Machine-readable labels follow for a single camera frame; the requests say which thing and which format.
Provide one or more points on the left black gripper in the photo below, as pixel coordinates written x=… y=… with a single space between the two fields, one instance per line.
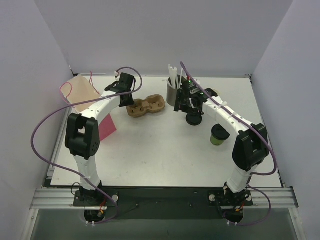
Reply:
x=119 y=87

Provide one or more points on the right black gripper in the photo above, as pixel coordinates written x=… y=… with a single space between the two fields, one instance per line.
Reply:
x=180 y=99

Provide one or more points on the brown cardboard cup carrier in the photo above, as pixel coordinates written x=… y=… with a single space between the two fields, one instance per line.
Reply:
x=152 y=104

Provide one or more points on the black plastic cup lid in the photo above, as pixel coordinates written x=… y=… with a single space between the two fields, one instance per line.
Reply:
x=219 y=133
x=193 y=120

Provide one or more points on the brown paper takeout bag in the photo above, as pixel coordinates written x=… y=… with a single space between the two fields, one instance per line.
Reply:
x=80 y=89

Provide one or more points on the green paper coffee cup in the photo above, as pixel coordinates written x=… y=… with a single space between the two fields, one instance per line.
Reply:
x=216 y=141
x=215 y=93

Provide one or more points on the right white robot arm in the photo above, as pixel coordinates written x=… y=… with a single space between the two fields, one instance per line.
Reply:
x=251 y=143

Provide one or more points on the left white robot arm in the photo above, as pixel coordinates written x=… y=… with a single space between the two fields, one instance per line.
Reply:
x=82 y=133

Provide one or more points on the grey cylindrical straw holder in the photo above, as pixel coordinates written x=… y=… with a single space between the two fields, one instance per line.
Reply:
x=171 y=93

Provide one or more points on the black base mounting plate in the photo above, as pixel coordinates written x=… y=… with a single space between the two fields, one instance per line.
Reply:
x=162 y=211

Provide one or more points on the aluminium frame rail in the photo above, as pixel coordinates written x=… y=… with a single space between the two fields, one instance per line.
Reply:
x=64 y=198

